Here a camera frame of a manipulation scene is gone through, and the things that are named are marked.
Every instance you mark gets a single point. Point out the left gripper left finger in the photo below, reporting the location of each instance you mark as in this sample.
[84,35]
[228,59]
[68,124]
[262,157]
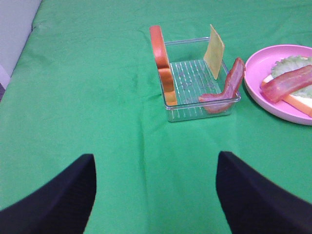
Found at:
[61,206]

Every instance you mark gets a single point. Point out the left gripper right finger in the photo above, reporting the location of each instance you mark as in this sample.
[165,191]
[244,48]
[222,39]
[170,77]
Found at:
[252,204]

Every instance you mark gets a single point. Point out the bacon strip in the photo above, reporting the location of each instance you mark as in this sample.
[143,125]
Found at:
[232,83]
[281,86]

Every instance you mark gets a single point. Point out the toast bread slice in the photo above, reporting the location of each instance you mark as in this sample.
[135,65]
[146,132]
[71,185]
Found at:
[163,65]
[303,104]

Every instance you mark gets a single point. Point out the green lettuce leaf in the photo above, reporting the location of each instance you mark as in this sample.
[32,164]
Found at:
[292,63]

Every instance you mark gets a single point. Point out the yellow cheese slice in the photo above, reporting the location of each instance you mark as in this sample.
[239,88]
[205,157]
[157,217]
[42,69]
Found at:
[214,53]

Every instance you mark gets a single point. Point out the pink round plate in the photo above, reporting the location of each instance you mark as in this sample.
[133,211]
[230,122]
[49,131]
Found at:
[258,67]

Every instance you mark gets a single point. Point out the left clear plastic container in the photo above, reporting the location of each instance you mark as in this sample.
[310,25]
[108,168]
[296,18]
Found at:
[192,78]

